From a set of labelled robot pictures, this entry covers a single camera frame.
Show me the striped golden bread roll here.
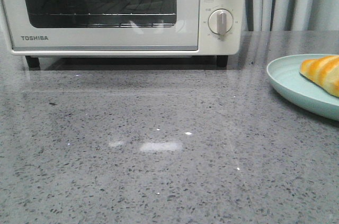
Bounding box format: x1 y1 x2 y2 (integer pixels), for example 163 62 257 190
299 55 338 97

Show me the glass oven door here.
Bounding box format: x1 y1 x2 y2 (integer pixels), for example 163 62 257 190
2 0 200 51

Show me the white toaster oven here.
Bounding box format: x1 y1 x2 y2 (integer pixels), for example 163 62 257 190
1 0 245 67

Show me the wire oven rack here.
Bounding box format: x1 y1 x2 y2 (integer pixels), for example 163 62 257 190
28 0 177 28

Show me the grey curtain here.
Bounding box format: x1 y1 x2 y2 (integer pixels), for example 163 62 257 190
243 0 338 32

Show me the lower oven knob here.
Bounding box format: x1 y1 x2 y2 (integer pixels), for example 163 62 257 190
208 9 233 35

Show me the light green round plate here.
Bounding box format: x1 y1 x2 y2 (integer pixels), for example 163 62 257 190
266 54 338 121

